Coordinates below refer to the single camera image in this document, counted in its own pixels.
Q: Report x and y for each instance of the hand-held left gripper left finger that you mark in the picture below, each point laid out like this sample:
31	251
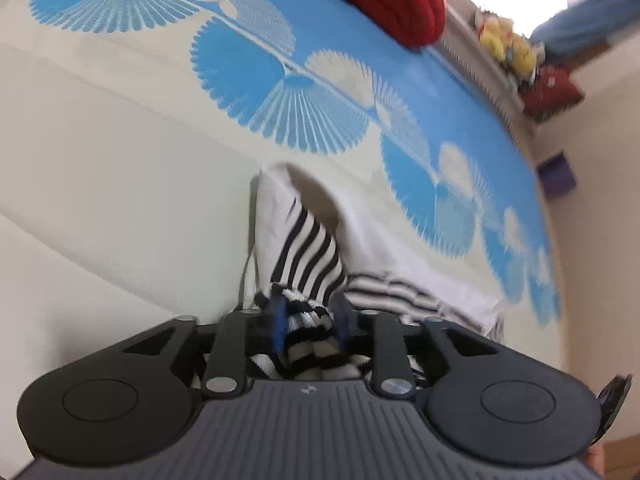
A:
278	322

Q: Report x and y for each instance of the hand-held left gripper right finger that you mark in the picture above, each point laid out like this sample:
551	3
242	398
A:
343	327

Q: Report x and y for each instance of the striped hooded top white vest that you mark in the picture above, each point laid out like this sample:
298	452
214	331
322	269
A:
310	250

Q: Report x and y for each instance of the blue white patterned bed sheet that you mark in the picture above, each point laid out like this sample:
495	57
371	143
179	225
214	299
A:
125	170

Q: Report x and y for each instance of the purple paper bag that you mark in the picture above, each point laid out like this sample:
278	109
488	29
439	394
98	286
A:
557	175

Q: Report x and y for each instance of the white window sill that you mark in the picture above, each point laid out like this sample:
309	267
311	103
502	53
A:
480	65

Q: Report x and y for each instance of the red printed cushion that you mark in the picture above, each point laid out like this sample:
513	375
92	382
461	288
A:
552	91

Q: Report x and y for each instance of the yellow bear plush toy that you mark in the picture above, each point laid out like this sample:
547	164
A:
522	55

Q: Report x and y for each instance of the blue curtain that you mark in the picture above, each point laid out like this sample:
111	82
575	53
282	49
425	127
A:
585	22

